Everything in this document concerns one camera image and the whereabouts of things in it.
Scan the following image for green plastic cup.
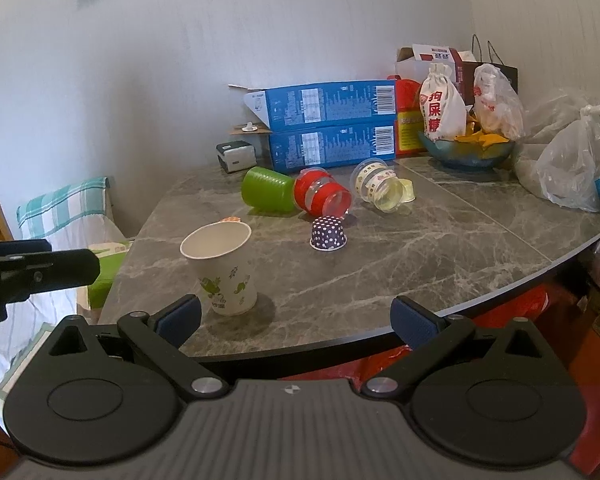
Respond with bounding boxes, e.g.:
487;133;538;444
240;166;297;214

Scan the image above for dark paper bag with handles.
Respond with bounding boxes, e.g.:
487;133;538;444
460;34;520;98

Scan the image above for red plastic bag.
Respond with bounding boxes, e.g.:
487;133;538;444
279;282;588;387

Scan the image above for white plastic bag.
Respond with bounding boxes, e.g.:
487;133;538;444
472;63;526;141

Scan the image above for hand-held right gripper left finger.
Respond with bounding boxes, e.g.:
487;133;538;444
45;295;229;403

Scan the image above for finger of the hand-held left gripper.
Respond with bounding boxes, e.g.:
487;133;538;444
0;248;101;305
0;240;53;262

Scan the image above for red and yellow box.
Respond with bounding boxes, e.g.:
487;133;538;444
394;77;427;157

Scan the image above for white cardboard box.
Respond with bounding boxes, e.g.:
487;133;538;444
394;43;477;107

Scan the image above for green tissue box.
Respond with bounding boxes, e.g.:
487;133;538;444
86;242;134;309

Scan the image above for white cloth pouch red print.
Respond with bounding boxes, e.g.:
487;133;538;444
418;63;467;144

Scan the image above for clear cup with patterned band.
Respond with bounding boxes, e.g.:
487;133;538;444
349;157;407;213

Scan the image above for yellow snack packets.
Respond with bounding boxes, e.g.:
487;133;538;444
452;109;512;148

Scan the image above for blue carton with open flap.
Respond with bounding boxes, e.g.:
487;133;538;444
228;79;397;129

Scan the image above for clear cup with red band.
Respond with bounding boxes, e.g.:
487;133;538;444
293;168;354;219

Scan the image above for purple dotted paper cup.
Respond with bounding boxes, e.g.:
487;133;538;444
309;215;350;252

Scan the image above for black and white device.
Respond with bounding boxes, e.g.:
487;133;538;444
216;139;258;174

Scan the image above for white paper cup green print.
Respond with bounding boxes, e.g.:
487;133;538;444
180;220;258;317

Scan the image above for blue glass bowl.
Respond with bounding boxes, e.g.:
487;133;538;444
418;130;517;170

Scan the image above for clear plastic bag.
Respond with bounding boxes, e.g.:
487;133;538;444
512;86;600;196
535;104;600;213

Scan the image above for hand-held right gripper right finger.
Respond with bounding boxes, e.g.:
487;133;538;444
362;296;556;403

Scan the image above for green checked towel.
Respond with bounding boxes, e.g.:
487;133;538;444
16;176;112;241

